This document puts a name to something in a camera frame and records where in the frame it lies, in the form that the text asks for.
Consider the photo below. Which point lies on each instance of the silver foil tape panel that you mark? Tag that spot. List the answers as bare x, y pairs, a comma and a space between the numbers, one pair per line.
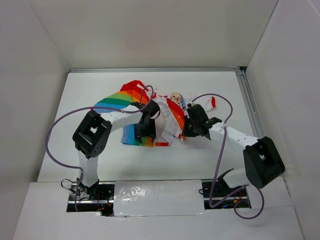
158, 198

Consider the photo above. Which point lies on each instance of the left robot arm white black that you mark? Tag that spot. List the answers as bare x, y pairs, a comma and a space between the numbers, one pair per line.
91, 136

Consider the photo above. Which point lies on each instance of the aluminium frame rail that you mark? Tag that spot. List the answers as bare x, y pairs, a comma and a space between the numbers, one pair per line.
194, 158

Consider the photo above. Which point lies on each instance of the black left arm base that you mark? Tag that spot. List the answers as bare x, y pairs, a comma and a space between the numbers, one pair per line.
102, 200

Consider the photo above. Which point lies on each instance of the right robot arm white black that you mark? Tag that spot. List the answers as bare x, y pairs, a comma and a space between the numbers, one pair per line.
262, 162

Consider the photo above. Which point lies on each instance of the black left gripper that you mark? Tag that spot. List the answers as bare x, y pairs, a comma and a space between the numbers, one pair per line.
151, 133

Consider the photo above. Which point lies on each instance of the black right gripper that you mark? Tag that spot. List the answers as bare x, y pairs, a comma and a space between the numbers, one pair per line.
186, 132

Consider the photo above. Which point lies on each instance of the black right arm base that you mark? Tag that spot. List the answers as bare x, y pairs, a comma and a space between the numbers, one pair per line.
220, 192

